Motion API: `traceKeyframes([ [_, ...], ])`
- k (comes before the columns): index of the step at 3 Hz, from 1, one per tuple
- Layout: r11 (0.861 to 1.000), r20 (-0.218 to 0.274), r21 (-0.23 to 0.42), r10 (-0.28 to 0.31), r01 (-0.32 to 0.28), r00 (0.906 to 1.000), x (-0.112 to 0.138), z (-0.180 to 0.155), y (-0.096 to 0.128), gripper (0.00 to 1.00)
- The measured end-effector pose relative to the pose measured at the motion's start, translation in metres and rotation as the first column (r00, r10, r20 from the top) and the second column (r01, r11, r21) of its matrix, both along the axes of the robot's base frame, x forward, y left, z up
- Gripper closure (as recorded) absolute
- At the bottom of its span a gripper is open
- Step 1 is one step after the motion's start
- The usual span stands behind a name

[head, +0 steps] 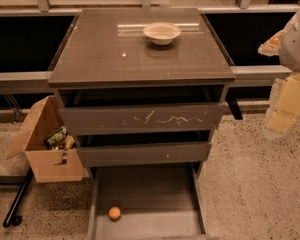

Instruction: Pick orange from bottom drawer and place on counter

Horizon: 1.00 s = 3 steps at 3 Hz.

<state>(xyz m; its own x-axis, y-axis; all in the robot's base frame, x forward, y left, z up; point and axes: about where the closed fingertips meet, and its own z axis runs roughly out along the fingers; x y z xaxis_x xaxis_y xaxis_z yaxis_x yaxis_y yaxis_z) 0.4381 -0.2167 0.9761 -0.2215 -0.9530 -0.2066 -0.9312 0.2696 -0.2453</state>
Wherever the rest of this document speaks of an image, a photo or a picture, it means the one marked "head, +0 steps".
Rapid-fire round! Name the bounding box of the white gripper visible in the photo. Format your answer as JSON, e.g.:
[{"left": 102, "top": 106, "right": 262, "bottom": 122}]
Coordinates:
[{"left": 258, "top": 30, "right": 300, "bottom": 140}]

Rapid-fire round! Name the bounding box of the orange fruit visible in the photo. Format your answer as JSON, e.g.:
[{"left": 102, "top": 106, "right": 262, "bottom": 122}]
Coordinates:
[{"left": 108, "top": 206, "right": 121, "bottom": 220}]

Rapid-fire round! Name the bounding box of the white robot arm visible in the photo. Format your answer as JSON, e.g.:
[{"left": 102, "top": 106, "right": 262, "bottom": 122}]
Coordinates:
[{"left": 258, "top": 8, "right": 300, "bottom": 139}]

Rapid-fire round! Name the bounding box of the top grey drawer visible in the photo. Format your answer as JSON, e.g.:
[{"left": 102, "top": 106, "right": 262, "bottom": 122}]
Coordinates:
[{"left": 60, "top": 103, "right": 224, "bottom": 136}]

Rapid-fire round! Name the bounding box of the bottom grey open drawer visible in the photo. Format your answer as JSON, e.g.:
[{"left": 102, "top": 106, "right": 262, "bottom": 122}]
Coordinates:
[{"left": 86, "top": 163, "right": 219, "bottom": 240}]

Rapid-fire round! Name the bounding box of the grey drawer cabinet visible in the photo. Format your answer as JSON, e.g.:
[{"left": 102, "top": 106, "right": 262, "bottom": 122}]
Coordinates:
[{"left": 47, "top": 7, "right": 237, "bottom": 172}]

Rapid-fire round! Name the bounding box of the middle grey drawer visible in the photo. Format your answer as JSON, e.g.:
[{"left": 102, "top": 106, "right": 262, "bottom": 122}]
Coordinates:
[{"left": 77, "top": 142, "right": 211, "bottom": 167}]

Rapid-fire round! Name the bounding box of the grey horizontal railing beam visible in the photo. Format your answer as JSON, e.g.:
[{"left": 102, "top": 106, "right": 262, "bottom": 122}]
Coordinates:
[{"left": 0, "top": 65, "right": 291, "bottom": 95}]

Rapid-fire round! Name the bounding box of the white bowl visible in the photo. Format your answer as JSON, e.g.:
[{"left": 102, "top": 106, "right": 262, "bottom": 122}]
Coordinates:
[{"left": 143, "top": 22, "right": 181, "bottom": 45}]

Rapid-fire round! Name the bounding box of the yellow packet in box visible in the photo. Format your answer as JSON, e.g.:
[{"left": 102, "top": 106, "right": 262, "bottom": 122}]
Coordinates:
[{"left": 65, "top": 135, "right": 75, "bottom": 150}]

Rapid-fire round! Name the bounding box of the green snack bag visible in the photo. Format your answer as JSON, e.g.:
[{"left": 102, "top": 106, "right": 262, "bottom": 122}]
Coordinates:
[{"left": 44, "top": 126, "right": 68, "bottom": 150}]

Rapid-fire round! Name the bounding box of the open cardboard box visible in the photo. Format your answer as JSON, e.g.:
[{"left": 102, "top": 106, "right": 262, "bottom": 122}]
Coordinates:
[{"left": 7, "top": 96, "right": 85, "bottom": 183}]

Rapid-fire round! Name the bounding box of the black metal floor leg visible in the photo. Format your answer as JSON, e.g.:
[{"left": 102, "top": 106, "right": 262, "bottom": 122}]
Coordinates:
[{"left": 3, "top": 168, "right": 33, "bottom": 228}]

